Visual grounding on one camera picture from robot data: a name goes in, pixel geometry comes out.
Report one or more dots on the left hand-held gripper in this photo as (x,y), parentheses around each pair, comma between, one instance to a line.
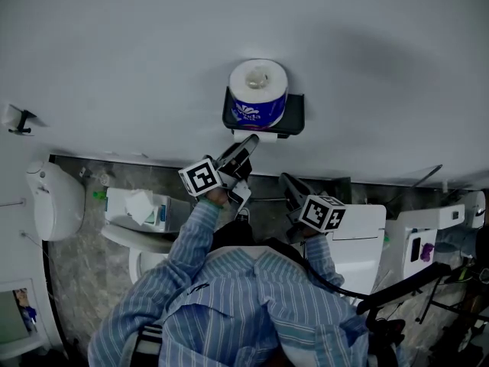
(200,177)

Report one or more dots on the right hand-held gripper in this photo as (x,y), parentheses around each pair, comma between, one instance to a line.
(322,212)

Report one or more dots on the used-up white toilet paper roll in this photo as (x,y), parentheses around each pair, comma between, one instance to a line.
(267,137)

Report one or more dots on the blue toilet paper roll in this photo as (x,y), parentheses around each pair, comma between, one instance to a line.
(258,98)

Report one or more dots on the person's left forearm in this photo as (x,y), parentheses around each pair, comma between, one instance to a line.
(191,235)

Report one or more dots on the person's right forearm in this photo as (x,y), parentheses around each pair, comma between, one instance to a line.
(321,254)

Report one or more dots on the person's black shoe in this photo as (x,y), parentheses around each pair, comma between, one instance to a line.
(243,215)

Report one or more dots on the person's black trousers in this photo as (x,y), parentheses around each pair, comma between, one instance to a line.
(233,235)

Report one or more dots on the white tissue pack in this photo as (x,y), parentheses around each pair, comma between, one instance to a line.
(139,206)

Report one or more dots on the person's striped blue shirt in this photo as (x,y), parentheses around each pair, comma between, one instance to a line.
(237,312)

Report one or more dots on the black phone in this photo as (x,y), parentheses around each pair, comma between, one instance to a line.
(415,250)

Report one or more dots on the round floor drain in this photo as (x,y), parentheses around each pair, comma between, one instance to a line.
(105,179)

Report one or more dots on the purple toy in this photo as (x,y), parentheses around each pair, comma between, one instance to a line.
(427,251)

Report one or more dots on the green bottle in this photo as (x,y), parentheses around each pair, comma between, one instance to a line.
(99,195)

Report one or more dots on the metal water valve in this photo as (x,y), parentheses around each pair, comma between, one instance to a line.
(83,172)

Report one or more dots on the black tripod stand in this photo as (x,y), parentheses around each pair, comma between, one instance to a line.
(451,304)

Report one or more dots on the white paper sheet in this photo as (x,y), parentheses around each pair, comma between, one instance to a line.
(8,115)

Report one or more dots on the blue bottle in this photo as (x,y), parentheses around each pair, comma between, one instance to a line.
(28,314)

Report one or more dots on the white shelf unit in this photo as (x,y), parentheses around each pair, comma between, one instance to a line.
(19,342)

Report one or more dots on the black wall paper holder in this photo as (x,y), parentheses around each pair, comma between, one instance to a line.
(294,113)

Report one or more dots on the black tablet mount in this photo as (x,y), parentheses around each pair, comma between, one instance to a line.
(386,331)

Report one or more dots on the white wall dispenser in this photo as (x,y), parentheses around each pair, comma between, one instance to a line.
(55,201)

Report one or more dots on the small black wall holder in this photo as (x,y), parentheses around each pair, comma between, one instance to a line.
(23,122)

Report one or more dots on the metal towel rail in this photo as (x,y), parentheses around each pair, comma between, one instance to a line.
(11,204)

